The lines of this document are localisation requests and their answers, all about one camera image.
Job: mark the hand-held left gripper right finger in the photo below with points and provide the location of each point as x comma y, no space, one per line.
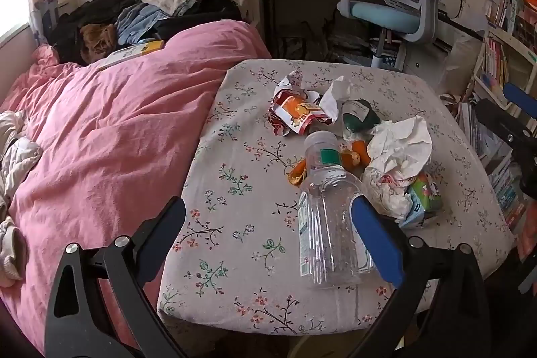
377,240

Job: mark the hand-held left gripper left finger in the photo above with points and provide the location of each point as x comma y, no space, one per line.
165,226

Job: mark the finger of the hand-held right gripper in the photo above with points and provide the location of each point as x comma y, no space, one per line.
520,96
499,119

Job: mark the white printed paper wad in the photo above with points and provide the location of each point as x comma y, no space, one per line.
386,194

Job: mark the clear plastic bottle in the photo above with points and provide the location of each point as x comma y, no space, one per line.
327,215

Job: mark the green white drink carton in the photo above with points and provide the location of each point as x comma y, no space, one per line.
423,194

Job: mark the orange peel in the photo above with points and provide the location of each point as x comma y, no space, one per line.
356,154

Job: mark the large white tissue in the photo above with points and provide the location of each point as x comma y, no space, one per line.
398,148

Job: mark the green pouch with white label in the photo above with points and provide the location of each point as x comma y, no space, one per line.
356,119

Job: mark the red snack wrapper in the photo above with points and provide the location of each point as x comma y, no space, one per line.
293,108

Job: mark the row of colourful thin books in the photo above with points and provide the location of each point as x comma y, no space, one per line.
495,60

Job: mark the white shelf cart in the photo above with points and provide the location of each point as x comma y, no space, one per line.
520,47

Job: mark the white plastic bag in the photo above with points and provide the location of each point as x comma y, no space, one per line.
463,64

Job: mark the row of tall upright books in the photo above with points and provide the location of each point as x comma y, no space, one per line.
505,3

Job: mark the floral tablecloth table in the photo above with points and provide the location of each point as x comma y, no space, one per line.
235,156

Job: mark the pink duvet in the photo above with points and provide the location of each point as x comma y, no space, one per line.
105,131

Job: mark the beige knitted cloth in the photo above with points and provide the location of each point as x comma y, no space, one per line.
10,253

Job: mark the white padded jacket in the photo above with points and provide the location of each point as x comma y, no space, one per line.
19,161

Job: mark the dark patterned bag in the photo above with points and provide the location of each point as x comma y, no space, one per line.
348,39
298,41

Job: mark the yellow white book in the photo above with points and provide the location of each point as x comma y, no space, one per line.
130,52

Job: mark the brown garment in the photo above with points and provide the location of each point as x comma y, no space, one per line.
98,41

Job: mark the blue denim garment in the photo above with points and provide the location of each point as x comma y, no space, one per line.
138,20

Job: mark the black garment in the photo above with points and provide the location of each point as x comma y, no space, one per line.
201,16

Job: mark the black clothing heap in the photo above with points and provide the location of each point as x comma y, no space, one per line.
84,12

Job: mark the blue castle shaped decoration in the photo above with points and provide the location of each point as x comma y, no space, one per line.
47,18

